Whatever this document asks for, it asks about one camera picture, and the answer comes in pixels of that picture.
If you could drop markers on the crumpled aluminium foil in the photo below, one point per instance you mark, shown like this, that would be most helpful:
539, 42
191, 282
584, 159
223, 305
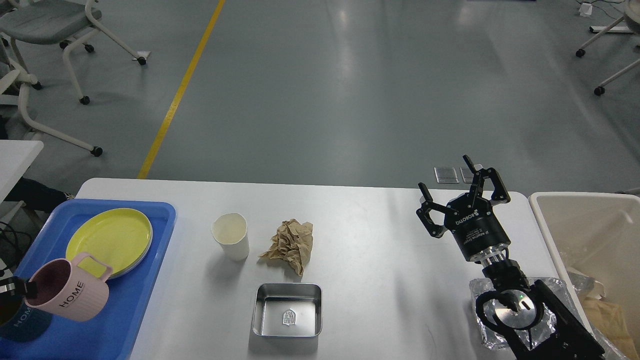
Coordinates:
536, 335

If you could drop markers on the metal rectangular tin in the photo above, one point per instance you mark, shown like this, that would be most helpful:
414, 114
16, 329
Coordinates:
288, 310

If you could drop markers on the white side table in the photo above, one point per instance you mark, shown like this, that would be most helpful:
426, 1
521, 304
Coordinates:
15, 158

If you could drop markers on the floor socket plate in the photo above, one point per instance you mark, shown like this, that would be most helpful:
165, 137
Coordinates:
446, 175
467, 174

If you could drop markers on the white paper cup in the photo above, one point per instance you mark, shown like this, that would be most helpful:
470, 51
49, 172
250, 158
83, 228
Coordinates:
230, 231

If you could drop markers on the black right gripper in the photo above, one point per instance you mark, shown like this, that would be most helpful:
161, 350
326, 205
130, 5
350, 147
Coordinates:
475, 226

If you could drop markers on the pink mug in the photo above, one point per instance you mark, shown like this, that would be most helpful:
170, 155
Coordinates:
66, 290

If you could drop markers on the dark blue mug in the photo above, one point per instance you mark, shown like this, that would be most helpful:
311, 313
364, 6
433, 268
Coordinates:
22, 323

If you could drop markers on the grey office chair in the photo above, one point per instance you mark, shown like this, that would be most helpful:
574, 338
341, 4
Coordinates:
48, 22

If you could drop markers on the yellow plate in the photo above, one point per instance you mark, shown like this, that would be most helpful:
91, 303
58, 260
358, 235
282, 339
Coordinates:
119, 237

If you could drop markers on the crumpled brown paper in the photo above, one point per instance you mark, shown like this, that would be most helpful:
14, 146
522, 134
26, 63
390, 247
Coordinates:
293, 243

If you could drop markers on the beige waste bin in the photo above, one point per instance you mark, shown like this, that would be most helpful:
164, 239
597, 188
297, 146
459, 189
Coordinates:
597, 235

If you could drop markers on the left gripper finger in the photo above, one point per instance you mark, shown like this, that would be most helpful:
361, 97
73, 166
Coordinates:
14, 287

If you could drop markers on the floor socket plate right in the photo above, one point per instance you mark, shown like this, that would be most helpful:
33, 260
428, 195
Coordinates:
467, 174

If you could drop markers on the floor socket plate left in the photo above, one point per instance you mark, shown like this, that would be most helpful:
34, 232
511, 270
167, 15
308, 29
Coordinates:
446, 175

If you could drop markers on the blue plastic tray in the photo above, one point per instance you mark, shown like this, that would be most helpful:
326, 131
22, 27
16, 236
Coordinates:
110, 335

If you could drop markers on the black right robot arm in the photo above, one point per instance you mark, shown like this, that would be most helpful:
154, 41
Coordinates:
534, 322

